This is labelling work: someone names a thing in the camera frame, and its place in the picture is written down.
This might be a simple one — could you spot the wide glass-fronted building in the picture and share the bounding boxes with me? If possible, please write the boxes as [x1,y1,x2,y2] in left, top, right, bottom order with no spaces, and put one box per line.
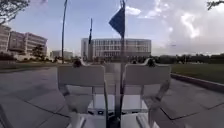
[80,37,153,63]

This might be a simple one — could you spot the dark furled flag on pole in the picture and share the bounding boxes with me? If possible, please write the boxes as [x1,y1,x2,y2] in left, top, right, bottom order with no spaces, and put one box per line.
[87,17,94,62]

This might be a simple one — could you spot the blue flag on pole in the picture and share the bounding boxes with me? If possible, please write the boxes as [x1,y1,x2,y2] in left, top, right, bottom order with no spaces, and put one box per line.
[108,0,128,118]

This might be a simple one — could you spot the low pale building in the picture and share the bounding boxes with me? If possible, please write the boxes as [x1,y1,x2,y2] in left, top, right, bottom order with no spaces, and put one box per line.
[49,49,75,61]

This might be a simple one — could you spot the thin dark pole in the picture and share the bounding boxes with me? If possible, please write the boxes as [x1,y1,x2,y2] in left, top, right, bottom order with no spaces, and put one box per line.
[60,0,69,65]

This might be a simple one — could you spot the small dark tree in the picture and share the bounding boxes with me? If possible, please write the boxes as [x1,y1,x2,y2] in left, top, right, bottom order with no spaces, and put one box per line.
[31,44,47,62]

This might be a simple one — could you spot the row of trees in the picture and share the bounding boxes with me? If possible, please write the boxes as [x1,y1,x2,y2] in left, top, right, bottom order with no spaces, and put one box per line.
[151,52,224,65]

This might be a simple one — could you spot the pale multi-storey building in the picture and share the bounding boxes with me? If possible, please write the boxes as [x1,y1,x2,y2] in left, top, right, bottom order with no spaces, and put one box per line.
[0,24,49,62]

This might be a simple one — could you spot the grass field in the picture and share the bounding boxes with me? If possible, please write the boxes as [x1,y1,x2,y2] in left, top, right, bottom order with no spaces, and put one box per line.
[169,63,224,85]

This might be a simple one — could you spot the grey paved slab path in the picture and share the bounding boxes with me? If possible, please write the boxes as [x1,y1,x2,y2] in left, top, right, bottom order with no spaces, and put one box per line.
[0,63,224,128]

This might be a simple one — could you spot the grass strip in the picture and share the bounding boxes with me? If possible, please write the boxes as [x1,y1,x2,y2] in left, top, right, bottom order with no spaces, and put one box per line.
[0,61,58,74]

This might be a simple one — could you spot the grey stone kerb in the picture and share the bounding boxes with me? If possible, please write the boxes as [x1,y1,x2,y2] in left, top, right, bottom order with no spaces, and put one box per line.
[170,72,224,94]

